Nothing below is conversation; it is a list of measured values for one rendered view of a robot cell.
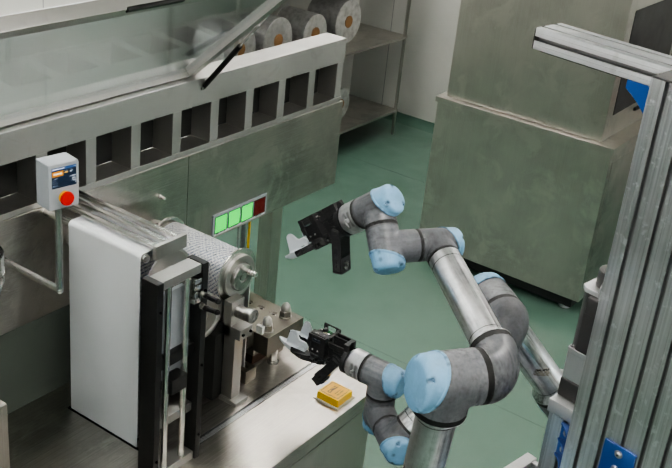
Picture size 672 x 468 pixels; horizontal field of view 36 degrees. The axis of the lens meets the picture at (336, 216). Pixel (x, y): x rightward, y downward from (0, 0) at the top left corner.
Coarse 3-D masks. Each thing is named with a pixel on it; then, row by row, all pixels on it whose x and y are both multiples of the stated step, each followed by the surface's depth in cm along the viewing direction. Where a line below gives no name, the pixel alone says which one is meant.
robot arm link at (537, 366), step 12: (480, 276) 251; (492, 276) 250; (480, 288) 248; (492, 288) 246; (504, 288) 246; (492, 300) 242; (528, 336) 255; (528, 348) 255; (540, 348) 258; (528, 360) 257; (540, 360) 258; (552, 360) 263; (528, 372) 260; (540, 372) 260; (552, 372) 261; (540, 384) 262; (552, 384) 262; (540, 396) 266; (540, 408) 276
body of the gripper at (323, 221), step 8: (328, 208) 241; (336, 208) 238; (312, 216) 240; (320, 216) 242; (328, 216) 239; (336, 216) 236; (304, 224) 244; (312, 224) 241; (320, 224) 241; (328, 224) 241; (336, 224) 236; (304, 232) 243; (312, 232) 242; (320, 232) 240; (328, 232) 241; (344, 232) 237; (312, 240) 243; (320, 240) 241; (328, 240) 241
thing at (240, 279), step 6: (240, 264) 261; (246, 264) 262; (234, 270) 260; (240, 270) 260; (246, 270) 262; (234, 276) 259; (240, 276) 262; (246, 276) 264; (234, 282) 260; (240, 282) 263; (246, 282) 264; (234, 288) 261; (240, 288) 263
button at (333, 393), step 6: (330, 384) 280; (336, 384) 280; (318, 390) 277; (324, 390) 277; (330, 390) 277; (336, 390) 277; (342, 390) 278; (348, 390) 278; (318, 396) 277; (324, 396) 276; (330, 396) 275; (336, 396) 275; (342, 396) 275; (348, 396) 277; (330, 402) 275; (336, 402) 274; (342, 402) 276
